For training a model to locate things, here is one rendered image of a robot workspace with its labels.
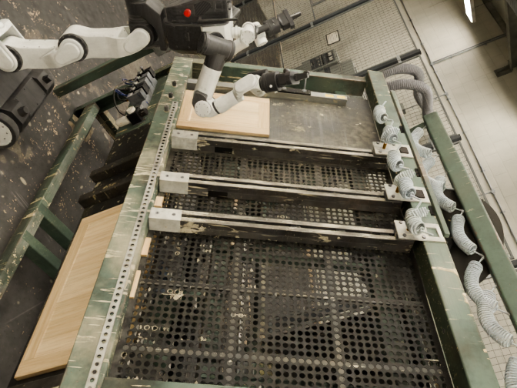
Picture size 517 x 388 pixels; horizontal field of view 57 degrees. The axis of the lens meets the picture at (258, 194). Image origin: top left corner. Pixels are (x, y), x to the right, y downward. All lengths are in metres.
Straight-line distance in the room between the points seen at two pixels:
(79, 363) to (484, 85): 8.33
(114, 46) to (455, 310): 1.90
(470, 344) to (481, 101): 7.37
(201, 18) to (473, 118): 6.82
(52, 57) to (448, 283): 2.06
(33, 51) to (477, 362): 2.35
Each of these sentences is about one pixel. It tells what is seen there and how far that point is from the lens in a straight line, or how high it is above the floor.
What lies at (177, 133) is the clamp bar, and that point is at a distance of 2.39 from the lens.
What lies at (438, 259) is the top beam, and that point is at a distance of 1.99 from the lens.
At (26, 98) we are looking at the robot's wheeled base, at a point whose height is 0.19.
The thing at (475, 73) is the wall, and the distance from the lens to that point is 9.41.
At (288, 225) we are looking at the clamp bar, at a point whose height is 1.39.
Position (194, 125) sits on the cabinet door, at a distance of 2.55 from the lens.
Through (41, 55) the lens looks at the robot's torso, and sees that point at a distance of 2.69.
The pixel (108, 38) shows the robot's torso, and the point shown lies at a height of 0.81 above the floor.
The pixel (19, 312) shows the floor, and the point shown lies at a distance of 2.64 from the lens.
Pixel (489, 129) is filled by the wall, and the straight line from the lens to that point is 8.51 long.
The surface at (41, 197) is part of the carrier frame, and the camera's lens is 2.68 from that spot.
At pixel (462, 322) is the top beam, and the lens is 1.83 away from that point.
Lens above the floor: 1.91
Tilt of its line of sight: 17 degrees down
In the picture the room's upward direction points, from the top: 71 degrees clockwise
